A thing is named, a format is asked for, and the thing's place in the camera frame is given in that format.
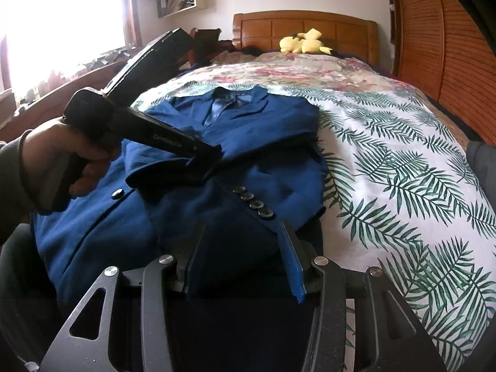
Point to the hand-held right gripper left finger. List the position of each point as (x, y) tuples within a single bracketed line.
[(197, 252)]

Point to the yellow plush toy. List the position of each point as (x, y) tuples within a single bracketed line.
[(304, 42)]

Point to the long wooden desk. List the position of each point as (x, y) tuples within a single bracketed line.
[(42, 104)]

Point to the blue suit jacket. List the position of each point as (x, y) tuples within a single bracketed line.
[(252, 131)]

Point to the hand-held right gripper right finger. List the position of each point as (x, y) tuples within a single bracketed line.
[(293, 267)]

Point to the grey folded cloth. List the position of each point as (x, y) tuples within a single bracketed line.
[(482, 170)]

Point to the floral quilt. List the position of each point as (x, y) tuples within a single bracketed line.
[(294, 71)]

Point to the wooden slatted wardrobe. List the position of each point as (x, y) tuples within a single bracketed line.
[(445, 46)]

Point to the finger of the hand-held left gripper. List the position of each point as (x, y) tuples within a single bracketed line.
[(155, 62), (199, 172)]

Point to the wooden bed headboard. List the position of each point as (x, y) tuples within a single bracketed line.
[(263, 31)]

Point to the dark wooden chair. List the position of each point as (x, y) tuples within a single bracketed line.
[(205, 44)]

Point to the bright window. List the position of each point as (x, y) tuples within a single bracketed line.
[(66, 19)]

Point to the leaf print bed sheet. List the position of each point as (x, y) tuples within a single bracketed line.
[(391, 170)]

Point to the person's left hand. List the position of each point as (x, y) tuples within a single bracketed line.
[(46, 139)]

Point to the black clutter on desk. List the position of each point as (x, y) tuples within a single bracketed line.
[(110, 57)]

